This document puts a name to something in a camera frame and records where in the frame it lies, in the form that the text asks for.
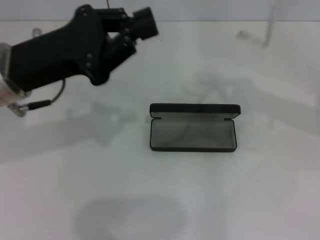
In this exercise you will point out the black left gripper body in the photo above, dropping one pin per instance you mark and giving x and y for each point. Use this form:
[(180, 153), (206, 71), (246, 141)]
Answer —
[(50, 57)]

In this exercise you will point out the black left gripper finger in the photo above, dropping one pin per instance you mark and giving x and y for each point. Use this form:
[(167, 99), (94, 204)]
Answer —
[(150, 31), (142, 17)]

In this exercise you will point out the black glasses case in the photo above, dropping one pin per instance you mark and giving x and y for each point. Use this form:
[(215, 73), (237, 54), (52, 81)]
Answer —
[(195, 135)]

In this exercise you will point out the clear transparent glasses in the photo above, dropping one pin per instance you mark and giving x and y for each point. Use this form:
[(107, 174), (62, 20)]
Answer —
[(268, 37)]

